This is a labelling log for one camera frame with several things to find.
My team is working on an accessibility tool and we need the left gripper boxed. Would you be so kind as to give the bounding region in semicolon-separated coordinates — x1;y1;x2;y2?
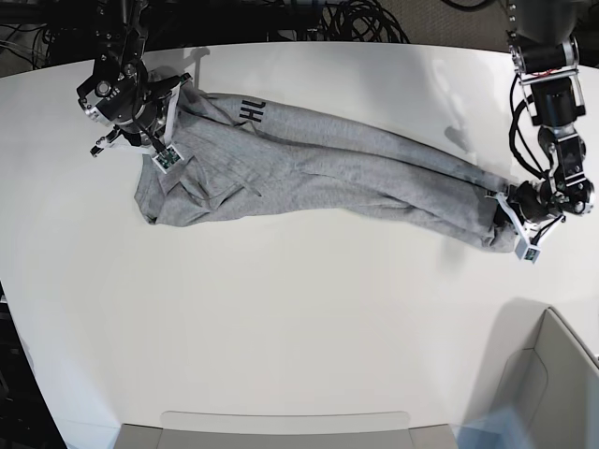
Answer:
486;181;566;237

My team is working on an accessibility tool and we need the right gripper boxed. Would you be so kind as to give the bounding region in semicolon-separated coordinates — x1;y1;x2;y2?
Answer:
88;73;192;157

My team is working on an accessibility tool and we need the grey T-shirt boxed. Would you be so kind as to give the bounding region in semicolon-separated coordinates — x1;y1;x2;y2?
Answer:
135;85;516;253

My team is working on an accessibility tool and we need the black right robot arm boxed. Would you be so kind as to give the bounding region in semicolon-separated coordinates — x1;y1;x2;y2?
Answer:
77;1;191;171

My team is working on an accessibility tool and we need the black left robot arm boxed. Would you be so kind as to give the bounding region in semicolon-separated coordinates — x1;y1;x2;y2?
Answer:
506;1;594;244

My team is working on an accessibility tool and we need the grey bin at right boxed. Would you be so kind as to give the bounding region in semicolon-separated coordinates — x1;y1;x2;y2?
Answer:
494;308;598;448

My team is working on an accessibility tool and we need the grey bin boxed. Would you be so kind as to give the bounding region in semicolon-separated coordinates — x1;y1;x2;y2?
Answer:
114;411;458;448
494;308;598;448

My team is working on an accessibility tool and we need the blue translucent plastic sheet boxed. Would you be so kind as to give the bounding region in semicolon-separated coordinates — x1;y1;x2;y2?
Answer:
454;406;520;449

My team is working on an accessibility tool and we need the grey bin at bottom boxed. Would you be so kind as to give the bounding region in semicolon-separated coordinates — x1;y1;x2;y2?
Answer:
114;411;458;448

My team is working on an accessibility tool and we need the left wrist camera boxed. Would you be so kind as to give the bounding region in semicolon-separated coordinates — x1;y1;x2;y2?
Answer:
515;239;541;264

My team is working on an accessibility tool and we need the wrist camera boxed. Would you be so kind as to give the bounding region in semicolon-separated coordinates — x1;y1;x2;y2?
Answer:
515;239;541;264
152;145;183;174

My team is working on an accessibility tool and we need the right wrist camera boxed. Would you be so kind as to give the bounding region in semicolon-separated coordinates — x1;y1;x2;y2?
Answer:
152;145;183;174

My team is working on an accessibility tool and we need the black cable bundle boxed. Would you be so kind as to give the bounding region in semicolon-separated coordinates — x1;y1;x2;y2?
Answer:
261;0;413;44

